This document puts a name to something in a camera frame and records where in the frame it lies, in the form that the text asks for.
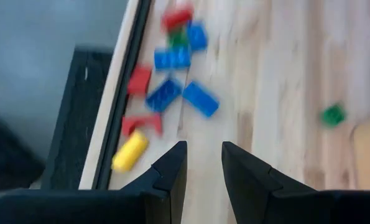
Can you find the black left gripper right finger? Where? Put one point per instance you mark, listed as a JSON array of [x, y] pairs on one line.
[[265, 199]]

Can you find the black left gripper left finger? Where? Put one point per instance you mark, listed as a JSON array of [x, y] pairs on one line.
[[147, 199]]

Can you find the blue toy block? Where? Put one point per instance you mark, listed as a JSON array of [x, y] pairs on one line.
[[163, 95], [172, 58], [197, 35], [201, 99]]

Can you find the green toy block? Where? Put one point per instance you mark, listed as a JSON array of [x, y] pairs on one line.
[[178, 38], [333, 115]]

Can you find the red rectangular toy block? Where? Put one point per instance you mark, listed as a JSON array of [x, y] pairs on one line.
[[177, 17], [139, 80]]

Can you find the yellow cylinder toy block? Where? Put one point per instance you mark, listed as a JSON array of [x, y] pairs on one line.
[[130, 151]]

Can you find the red arch toy block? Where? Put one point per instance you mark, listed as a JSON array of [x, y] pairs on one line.
[[141, 119]]

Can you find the yellow-orange plastic bin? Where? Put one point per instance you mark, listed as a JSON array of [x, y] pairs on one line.
[[369, 155]]

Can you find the black aluminium table frame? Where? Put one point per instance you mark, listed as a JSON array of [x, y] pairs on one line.
[[122, 93]]

